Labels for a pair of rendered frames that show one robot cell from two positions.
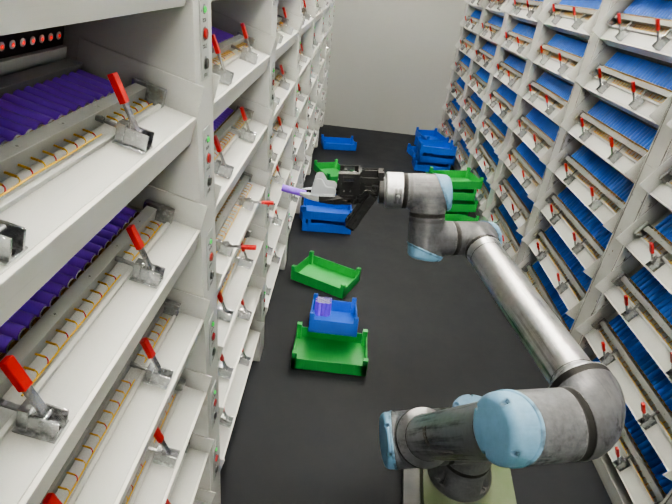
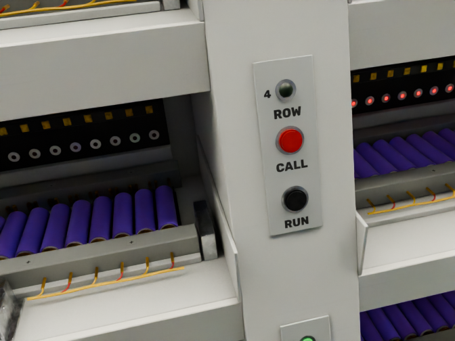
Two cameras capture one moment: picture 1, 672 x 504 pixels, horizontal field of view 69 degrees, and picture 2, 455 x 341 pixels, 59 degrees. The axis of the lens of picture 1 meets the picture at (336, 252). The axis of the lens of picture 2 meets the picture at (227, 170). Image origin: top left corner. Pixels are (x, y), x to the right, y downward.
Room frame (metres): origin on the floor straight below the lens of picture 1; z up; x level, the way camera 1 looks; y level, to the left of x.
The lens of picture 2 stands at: (1.43, -0.01, 0.94)
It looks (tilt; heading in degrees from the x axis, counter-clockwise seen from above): 17 degrees down; 83
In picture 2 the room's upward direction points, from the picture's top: 8 degrees counter-clockwise
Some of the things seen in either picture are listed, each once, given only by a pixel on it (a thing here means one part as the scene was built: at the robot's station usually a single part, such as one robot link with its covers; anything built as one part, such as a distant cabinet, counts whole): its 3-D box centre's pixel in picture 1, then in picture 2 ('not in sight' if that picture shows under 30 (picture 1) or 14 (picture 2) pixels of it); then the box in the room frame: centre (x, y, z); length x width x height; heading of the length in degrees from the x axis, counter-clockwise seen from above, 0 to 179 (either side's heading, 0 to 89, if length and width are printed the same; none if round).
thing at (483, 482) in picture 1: (462, 462); not in sight; (0.98, -0.45, 0.16); 0.19 x 0.19 x 0.10
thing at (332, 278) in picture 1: (326, 273); not in sight; (2.11, 0.04, 0.04); 0.30 x 0.20 x 0.08; 66
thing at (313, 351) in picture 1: (330, 348); not in sight; (1.55, -0.03, 0.04); 0.30 x 0.20 x 0.08; 91
